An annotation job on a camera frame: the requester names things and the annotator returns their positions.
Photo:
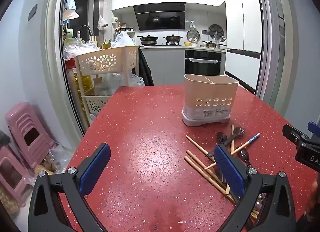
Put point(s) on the black kitchen faucet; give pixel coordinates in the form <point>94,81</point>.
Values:
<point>86,28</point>

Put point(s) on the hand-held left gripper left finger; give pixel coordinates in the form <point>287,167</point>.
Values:
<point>96,169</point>

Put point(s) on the grey lower cabinet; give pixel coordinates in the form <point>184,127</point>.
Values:
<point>162,66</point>

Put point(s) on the stack of pink plastic stools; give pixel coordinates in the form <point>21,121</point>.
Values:
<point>27,127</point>

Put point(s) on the person's right hand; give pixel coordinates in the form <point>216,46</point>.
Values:
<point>315,194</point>

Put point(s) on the black built-in oven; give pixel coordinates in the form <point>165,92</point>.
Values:
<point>202,71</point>

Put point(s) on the dark wall switch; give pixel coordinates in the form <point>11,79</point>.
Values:
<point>32,12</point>

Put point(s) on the beige plastic utensil holder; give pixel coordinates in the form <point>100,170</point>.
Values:
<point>210,89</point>

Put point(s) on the hanging white plastic bag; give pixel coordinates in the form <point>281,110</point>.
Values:
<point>102,23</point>

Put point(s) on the dark plastic spoon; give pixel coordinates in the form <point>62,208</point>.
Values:
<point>244,154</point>
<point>221,137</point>
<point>238,130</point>

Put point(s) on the cream plastic basket trolley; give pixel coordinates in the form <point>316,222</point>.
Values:
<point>100,61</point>

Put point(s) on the blue patterned wooden chopstick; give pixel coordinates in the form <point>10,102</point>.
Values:
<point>247,142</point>

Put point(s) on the round divided frying pan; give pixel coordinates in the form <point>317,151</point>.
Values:
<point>216,31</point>

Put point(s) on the black wok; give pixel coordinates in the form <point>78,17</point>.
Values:
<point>148,39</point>

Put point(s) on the black range hood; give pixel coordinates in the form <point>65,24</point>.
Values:
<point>160,17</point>

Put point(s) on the pink plastic stool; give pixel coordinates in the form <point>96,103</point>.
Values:
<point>12,172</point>

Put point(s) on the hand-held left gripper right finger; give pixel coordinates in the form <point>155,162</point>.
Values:
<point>228,169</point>

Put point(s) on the hanging blue bag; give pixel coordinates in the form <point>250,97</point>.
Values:
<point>70,3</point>

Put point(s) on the clear plastic bag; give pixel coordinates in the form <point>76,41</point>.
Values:
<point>57,157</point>

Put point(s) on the yellow oil bottle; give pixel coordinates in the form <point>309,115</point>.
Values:
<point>87,84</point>

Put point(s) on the white refrigerator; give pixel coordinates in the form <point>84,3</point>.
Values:
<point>243,34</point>

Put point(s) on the crumpled clear plastic bags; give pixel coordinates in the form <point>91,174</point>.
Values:
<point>77,49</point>

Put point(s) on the small saucepan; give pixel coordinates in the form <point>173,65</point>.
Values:
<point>210,44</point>

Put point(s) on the yellow bowl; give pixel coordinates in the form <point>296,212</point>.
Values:
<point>187,44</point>

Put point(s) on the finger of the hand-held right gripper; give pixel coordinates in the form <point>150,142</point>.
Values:
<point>293,134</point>
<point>315,128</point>

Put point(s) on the steel cooking pot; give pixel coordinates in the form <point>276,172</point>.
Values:
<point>173,39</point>

